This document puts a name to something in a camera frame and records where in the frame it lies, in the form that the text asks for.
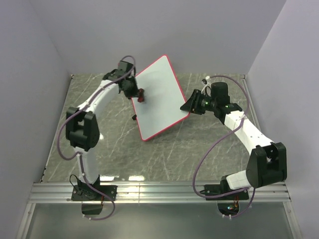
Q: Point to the red and black eraser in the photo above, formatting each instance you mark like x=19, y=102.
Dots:
x=141, y=97

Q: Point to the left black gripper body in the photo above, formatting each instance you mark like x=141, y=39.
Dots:
x=131, y=89

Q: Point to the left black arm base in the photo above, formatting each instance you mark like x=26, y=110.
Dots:
x=84, y=193

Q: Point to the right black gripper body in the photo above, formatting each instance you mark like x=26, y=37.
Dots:
x=207, y=103

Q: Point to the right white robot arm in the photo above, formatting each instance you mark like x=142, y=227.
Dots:
x=267, y=160

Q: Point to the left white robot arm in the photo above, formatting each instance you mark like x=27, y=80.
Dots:
x=81, y=126

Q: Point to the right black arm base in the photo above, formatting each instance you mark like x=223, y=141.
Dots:
x=221, y=193

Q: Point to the white board with pink frame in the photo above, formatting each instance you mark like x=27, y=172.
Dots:
x=163, y=97

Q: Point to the aluminium rail at table front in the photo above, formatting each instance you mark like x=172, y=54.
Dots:
x=142, y=192

